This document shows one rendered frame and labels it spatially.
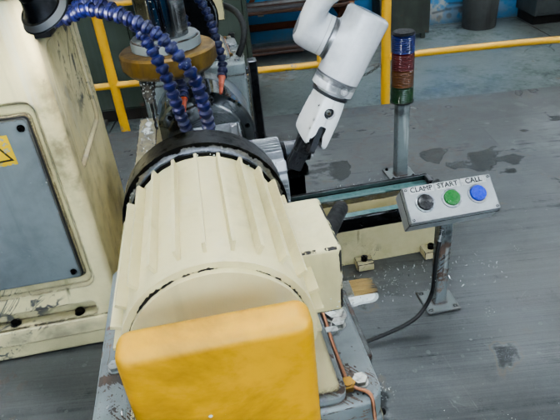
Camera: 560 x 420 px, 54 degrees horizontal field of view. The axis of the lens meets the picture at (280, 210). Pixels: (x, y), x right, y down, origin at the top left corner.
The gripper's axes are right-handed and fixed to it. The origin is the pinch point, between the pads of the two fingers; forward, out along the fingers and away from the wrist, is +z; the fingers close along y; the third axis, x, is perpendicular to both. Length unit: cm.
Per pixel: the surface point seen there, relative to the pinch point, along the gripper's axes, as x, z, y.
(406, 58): -27.9, -23.8, 33.1
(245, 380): 26, -11, -74
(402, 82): -30.2, -18.0, 33.3
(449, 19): -277, -39, 476
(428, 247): -38.0, 8.6, -3.1
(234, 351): 27, -13, -74
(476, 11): -276, -57, 436
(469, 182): -25.1, -13.6, -18.5
